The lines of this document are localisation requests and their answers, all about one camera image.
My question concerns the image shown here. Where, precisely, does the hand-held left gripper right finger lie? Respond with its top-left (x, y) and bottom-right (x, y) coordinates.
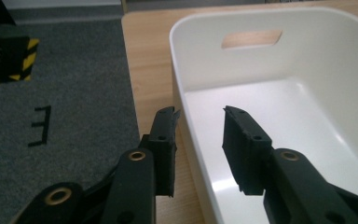
top-left (221, 105), bottom-right (275, 197)

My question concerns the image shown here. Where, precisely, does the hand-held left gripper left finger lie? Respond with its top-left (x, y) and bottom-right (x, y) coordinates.
top-left (139, 105), bottom-right (182, 198)

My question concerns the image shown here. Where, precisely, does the white plastic storage bin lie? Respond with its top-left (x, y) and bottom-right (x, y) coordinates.
top-left (169, 7), bottom-right (358, 224)

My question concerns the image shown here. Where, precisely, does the black yellow striped stand base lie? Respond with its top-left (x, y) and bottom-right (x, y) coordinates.
top-left (0, 23), bottom-right (41, 88)

